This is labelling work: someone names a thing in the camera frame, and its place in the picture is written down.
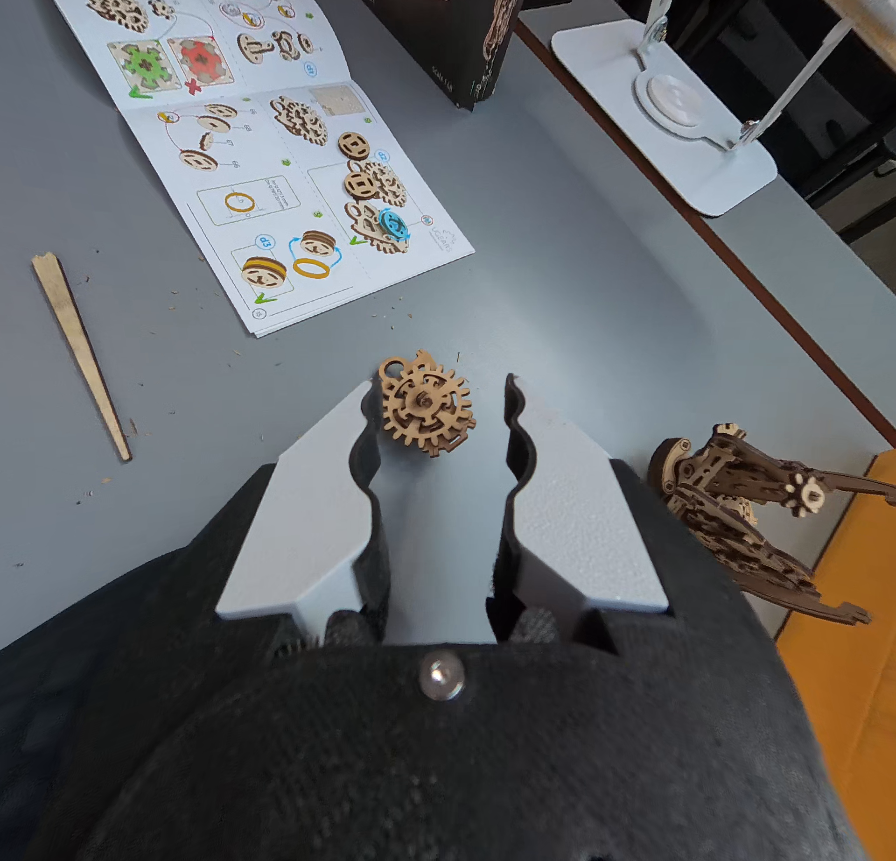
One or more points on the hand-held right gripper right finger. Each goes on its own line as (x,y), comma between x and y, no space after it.
(581,525)

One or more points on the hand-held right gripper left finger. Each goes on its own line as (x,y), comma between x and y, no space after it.
(294,525)

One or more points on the wooden gear assembly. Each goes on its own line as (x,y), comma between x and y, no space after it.
(423,402)

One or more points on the dark brown wooden model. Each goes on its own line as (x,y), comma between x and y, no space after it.
(728,469)

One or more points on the thin wooden stick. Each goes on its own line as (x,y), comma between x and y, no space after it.
(73,336)

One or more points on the orange seat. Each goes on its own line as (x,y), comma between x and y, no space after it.
(854,665)

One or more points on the illustrated instruction booklet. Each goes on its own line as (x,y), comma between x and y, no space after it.
(294,174)

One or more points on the white lamp stand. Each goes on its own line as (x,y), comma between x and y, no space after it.
(609,90)

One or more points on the black cardboard box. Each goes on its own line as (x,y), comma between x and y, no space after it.
(434,34)

